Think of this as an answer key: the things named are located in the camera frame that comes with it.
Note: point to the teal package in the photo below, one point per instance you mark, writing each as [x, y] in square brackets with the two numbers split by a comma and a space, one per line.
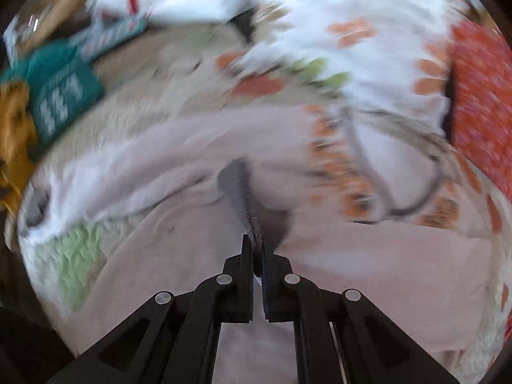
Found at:
[60, 88]

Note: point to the mustard yellow cloth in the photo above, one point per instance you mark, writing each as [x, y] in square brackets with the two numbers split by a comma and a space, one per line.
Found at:
[14, 136]

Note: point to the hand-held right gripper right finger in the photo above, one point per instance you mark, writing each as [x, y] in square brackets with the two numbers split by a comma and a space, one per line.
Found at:
[276, 288]

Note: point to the white floral pillow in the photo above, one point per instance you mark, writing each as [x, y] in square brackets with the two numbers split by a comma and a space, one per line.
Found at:
[360, 48]

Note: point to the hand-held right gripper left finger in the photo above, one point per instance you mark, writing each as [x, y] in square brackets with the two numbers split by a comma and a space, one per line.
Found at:
[240, 288]

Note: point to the heart patterned quilt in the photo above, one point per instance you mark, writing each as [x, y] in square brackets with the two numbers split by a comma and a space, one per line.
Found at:
[156, 84]

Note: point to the orange floral cloth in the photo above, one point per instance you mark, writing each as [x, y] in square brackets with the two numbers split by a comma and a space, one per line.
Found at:
[482, 104]

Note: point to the colourful printed flat box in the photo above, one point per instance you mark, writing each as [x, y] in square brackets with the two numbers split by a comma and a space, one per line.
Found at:
[112, 34]

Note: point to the white towel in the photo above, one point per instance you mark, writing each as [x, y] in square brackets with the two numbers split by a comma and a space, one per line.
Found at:
[380, 280]

